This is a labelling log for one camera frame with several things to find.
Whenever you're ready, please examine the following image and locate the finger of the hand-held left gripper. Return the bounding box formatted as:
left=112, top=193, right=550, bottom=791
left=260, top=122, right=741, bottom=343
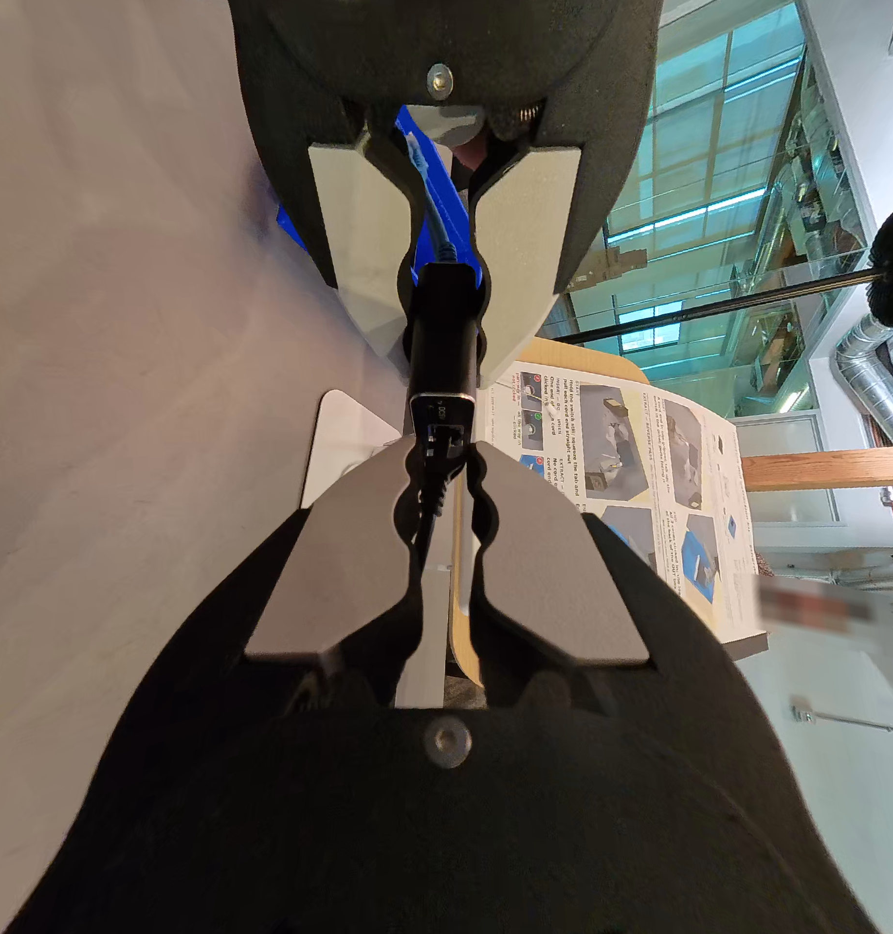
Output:
left=307, top=130, right=423, bottom=385
left=468, top=144, right=583, bottom=393

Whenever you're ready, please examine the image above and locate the black ethernet cord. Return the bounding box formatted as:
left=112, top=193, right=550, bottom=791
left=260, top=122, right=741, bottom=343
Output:
left=410, top=431, right=466, bottom=577

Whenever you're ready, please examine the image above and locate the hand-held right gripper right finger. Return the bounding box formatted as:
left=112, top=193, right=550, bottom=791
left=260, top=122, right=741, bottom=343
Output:
left=467, top=445, right=652, bottom=670

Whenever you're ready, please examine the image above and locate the blue ethernet cord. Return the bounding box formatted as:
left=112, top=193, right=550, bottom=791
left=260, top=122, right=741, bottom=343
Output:
left=405, top=131, right=459, bottom=264

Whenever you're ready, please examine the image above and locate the black boom pole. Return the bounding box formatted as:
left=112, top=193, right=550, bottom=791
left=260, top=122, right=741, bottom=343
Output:
left=554, top=267, right=879, bottom=348

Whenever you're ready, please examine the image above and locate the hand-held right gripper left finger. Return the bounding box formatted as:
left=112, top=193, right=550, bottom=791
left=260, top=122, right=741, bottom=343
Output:
left=244, top=440, right=427, bottom=681

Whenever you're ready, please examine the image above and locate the printed instruction sheet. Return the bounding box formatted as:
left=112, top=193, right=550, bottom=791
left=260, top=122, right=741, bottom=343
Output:
left=490, top=358, right=770, bottom=645

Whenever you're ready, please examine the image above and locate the blue plastic bin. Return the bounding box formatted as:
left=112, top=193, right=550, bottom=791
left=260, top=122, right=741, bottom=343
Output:
left=274, top=104, right=485, bottom=291

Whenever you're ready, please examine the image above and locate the wooden beam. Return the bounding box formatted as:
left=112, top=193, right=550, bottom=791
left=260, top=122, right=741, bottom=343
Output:
left=740, top=446, right=893, bottom=493

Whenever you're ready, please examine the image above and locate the silver ventilation duct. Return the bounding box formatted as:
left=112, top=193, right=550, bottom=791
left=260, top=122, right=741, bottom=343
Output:
left=832, top=312, right=893, bottom=469

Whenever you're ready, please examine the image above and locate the black ethernet switch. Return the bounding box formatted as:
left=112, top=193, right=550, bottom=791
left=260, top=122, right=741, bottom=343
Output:
left=404, top=263, right=489, bottom=461

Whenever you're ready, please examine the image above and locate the white metal bracket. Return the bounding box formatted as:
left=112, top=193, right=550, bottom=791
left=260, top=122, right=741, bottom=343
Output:
left=791, top=699, right=893, bottom=732

